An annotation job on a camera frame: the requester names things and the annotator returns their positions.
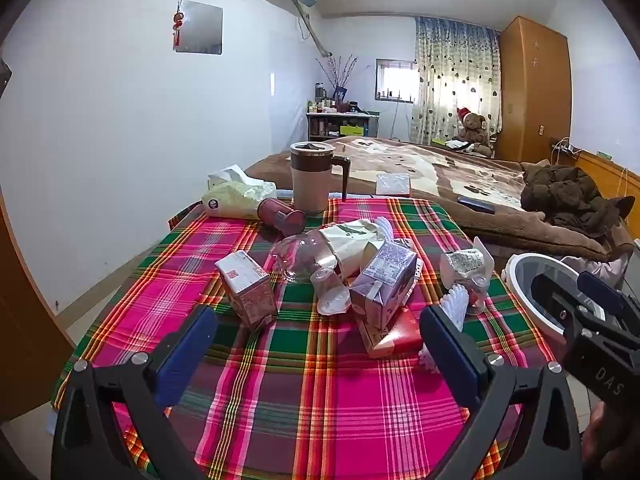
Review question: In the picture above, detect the heart patterned curtain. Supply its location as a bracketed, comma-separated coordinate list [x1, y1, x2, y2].
[411, 16, 502, 147]

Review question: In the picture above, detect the brown beige travel mug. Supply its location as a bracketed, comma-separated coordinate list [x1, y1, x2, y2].
[290, 141, 351, 217]

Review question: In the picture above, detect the pale pink bedsheet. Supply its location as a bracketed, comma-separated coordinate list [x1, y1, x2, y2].
[560, 255, 628, 291]

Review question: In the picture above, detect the small clear yogurt bottle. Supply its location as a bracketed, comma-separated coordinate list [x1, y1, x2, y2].
[310, 265, 353, 317]

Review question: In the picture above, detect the person's right hand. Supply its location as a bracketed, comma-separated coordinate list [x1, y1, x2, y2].
[582, 400, 640, 480]

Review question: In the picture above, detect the cluttered shelf desk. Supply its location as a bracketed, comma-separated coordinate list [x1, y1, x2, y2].
[306, 111, 379, 142]

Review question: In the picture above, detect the white air conditioner pipe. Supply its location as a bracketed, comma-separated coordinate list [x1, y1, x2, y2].
[295, 2, 333, 58]

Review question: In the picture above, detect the row of toiletry bottles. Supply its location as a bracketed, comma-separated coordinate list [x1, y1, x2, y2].
[307, 82, 361, 113]

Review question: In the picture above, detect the dark brown jacket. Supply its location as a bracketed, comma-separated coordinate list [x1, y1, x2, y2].
[520, 162, 636, 238]

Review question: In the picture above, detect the small window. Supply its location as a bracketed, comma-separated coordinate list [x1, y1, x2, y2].
[375, 58, 418, 105]

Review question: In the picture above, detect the clear plastic bottle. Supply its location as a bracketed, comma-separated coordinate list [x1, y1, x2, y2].
[270, 232, 346, 283]

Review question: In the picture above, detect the bed with brown blanket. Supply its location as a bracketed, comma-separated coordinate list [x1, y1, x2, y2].
[245, 135, 636, 263]

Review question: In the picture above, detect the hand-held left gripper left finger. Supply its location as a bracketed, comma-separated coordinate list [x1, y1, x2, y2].
[51, 305, 218, 480]

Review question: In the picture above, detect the red and white box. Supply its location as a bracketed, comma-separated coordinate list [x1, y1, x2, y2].
[357, 307, 426, 359]

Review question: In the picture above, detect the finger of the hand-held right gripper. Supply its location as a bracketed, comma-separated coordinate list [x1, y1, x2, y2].
[531, 272, 608, 333]
[577, 271, 640, 331]

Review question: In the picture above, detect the silver wall panel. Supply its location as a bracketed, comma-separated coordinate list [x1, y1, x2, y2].
[172, 0, 224, 55]

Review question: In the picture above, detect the purple drink carton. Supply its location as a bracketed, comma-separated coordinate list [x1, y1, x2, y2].
[348, 240, 418, 333]

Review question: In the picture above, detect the wooden bed headboard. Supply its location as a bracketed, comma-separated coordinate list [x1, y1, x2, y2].
[575, 150, 640, 196]

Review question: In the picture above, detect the white round trash bin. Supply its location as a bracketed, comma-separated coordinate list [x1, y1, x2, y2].
[501, 252, 623, 341]

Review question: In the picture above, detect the pink green plaid tablecloth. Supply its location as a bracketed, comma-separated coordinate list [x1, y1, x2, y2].
[50, 197, 558, 480]

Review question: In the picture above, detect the red hanging ornament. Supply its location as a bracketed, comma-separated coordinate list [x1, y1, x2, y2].
[171, 4, 185, 51]

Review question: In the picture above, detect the wooden wardrobe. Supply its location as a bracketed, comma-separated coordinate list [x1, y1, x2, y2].
[495, 16, 572, 163]

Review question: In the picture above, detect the pink drink carton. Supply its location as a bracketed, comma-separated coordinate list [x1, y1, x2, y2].
[215, 251, 279, 331]

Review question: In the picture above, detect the orange tissue box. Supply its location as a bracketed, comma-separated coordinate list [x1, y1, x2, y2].
[375, 172, 412, 197]

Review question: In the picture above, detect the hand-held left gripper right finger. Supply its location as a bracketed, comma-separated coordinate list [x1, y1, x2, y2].
[419, 304, 583, 480]

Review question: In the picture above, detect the vase with dry branches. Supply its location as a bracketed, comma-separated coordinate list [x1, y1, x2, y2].
[316, 55, 358, 111]

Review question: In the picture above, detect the brown wooden door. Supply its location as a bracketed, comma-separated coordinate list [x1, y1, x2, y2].
[0, 195, 76, 423]

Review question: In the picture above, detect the brown teddy bear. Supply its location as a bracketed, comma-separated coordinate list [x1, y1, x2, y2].
[452, 107, 493, 158]

